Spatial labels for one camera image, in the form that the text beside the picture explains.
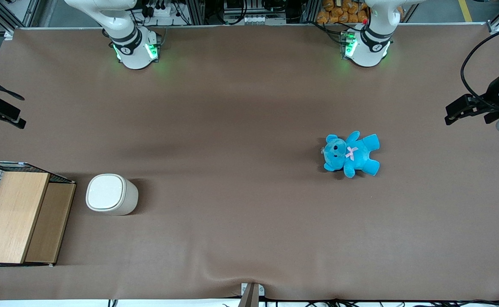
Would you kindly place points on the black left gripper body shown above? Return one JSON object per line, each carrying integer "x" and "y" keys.
{"x": 491, "y": 94}

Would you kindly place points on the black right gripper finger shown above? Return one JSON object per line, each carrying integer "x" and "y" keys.
{"x": 6, "y": 111}

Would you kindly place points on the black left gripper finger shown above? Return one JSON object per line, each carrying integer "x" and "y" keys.
{"x": 493, "y": 117}
{"x": 458, "y": 108}

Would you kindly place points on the cream lidded trash can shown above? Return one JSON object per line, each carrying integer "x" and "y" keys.
{"x": 111, "y": 194}

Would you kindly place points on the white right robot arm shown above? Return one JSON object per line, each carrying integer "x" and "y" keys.
{"x": 133, "y": 53}

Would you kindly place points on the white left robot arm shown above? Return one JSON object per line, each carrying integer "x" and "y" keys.
{"x": 366, "y": 51}

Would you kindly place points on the light wooden shelf box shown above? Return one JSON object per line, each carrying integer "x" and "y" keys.
{"x": 15, "y": 217}

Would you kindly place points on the blue teddy bear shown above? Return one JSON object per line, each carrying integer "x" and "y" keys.
{"x": 352, "y": 153}

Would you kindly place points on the orange plush toys pile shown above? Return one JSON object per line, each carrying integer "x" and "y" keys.
{"x": 343, "y": 12}

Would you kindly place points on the white power strip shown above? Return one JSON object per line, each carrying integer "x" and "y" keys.
{"x": 161, "y": 10}

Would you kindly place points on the brown table cover mat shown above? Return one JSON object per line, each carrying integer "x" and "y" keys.
{"x": 249, "y": 170}

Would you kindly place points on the grey metal table bracket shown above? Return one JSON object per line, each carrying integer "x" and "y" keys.
{"x": 251, "y": 294}

